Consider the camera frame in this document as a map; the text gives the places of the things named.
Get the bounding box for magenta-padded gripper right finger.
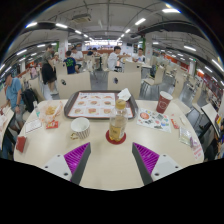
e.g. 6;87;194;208
131;142;184;186

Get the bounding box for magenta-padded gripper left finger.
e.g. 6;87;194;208
42;142;92;186

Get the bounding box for clear bottle with yellow cap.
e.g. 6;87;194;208
108;98;129;143

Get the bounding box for clear plastic packet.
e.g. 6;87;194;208
178;125;193;147

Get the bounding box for small purple packet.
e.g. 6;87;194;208
189;136;198;148

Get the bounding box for small red box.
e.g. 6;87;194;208
15;135;28;153

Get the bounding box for small red sauce packet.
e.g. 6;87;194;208
170;118;180;130

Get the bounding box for white paper card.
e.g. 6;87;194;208
24;118;43;134

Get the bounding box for printed food flyer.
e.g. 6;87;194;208
136;107;172;134

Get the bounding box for crumpled food wrapper bag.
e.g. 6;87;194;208
35;100;64;124

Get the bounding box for flat round red coaster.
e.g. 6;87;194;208
105;129;127;145

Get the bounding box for red paper cup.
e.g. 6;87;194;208
155;90;174;115

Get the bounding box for white dining table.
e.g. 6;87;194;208
200;103;223;141

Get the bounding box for dark food tray with paper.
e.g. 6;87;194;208
63;89;139;120

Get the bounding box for black backpack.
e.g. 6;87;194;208
21;88;39;113

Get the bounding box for white paper napkin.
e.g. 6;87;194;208
117;87;132;102

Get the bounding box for group of beige chairs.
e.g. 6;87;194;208
141;56;214;118

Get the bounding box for ceiling air conditioner unit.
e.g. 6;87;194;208
71;13;92;24

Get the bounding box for ceiling lights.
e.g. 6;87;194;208
0;6;224;88

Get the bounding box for houndstooth mug with gold handle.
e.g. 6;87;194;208
69;116;91;140

